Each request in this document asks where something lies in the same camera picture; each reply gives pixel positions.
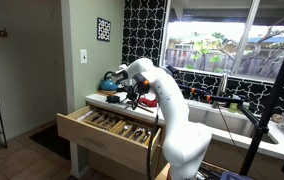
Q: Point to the large kitchen window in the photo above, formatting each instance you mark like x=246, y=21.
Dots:
x=208, y=43

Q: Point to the black white patterned wall art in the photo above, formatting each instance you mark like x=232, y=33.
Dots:
x=104, y=29

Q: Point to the black camera stand pole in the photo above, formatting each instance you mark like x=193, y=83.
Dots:
x=269, y=113

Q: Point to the white wall outlet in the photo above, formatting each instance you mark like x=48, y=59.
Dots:
x=83, y=56

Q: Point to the dark teal round dish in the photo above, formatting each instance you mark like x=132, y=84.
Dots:
x=113, y=99

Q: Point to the steel kitchen sink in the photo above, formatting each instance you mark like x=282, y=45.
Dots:
x=215, y=120

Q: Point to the dark floor mat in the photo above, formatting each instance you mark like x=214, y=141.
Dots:
x=48, y=141

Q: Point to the red cloth pot holder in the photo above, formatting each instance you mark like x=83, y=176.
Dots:
x=148, y=101

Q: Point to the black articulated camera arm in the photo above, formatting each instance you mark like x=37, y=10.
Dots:
x=225, y=98

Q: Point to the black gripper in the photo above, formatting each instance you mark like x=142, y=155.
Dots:
x=133, y=93

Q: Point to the green sink sponge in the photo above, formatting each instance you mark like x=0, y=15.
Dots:
x=233, y=107

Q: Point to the wooden trivet board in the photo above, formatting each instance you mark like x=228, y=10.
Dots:
x=103, y=92

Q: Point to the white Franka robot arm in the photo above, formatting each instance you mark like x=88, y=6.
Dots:
x=182, y=140

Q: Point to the light wooden box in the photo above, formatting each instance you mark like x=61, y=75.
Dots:
x=163, y=174

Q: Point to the brown lower cabinet front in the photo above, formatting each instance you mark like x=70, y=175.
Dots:
x=115, y=166

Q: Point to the light wooden kitchen drawer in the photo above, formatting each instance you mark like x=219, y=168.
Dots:
x=92, y=133

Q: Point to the brown wooden spatula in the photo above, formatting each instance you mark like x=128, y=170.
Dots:
x=147, y=109

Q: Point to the blue plastic box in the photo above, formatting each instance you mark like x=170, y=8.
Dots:
x=235, y=176

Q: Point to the silver sink faucet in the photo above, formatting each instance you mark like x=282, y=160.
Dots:
x=222, y=83

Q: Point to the small wooden cutlery tray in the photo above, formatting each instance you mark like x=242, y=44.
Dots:
x=118, y=127

